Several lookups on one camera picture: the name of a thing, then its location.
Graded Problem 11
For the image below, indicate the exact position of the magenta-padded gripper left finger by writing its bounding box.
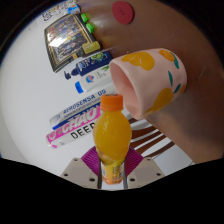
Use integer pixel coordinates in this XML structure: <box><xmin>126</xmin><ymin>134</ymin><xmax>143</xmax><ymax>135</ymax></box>
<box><xmin>60</xmin><ymin>146</ymin><xmax>102</xmax><ymax>190</ymax></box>

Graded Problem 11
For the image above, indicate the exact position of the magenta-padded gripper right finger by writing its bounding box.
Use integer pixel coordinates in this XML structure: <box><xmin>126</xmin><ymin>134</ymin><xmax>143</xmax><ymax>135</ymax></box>
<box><xmin>123</xmin><ymin>146</ymin><xmax>166</xmax><ymax>190</ymax></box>

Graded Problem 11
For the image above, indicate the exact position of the orange juice bottle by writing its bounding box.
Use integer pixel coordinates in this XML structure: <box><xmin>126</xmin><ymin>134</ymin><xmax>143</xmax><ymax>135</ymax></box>
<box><xmin>92</xmin><ymin>93</ymin><xmax>133</xmax><ymax>186</ymax></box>

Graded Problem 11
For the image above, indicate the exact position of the pink mug with yellow print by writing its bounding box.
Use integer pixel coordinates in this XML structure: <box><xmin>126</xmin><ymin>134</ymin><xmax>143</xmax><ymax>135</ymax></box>
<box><xmin>109</xmin><ymin>48</ymin><xmax>188</xmax><ymax>120</ymax></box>

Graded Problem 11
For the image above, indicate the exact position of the dark blue pump bottle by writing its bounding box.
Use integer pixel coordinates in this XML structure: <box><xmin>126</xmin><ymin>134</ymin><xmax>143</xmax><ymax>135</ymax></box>
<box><xmin>63</xmin><ymin>50</ymin><xmax>114</xmax><ymax>80</ymax></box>

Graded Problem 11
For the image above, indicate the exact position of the small amber pump bottle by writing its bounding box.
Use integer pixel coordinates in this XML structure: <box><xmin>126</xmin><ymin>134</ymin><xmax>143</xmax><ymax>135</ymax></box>
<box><xmin>81</xmin><ymin>40</ymin><xmax>102</xmax><ymax>55</ymax></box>

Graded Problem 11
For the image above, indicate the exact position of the framed group photo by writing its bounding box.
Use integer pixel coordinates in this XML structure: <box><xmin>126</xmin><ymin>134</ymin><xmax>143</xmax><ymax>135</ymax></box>
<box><xmin>43</xmin><ymin>13</ymin><xmax>101</xmax><ymax>73</ymax></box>

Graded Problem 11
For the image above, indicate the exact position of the flat round red coaster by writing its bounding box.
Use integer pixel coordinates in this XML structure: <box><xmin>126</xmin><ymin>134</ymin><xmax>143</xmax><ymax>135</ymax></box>
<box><xmin>111</xmin><ymin>0</ymin><xmax>135</xmax><ymax>25</ymax></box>

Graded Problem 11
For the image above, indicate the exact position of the blue and white tissue pack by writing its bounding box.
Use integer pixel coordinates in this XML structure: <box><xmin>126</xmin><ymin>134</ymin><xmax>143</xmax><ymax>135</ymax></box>
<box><xmin>66</xmin><ymin>3</ymin><xmax>82</xmax><ymax>15</ymax></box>

